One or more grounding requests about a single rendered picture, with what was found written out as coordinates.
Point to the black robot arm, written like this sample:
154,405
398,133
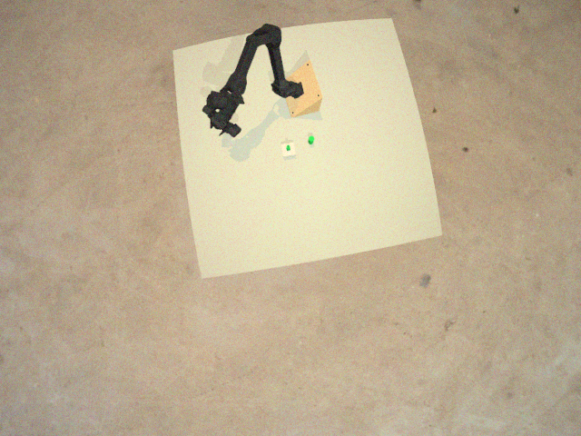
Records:
269,35

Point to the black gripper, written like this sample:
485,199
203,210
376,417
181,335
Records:
231,129

